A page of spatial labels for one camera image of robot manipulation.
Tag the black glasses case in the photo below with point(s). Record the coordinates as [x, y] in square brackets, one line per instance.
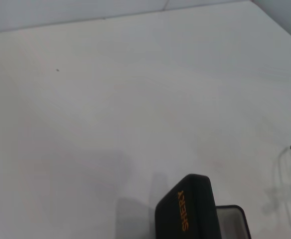
[200, 211]

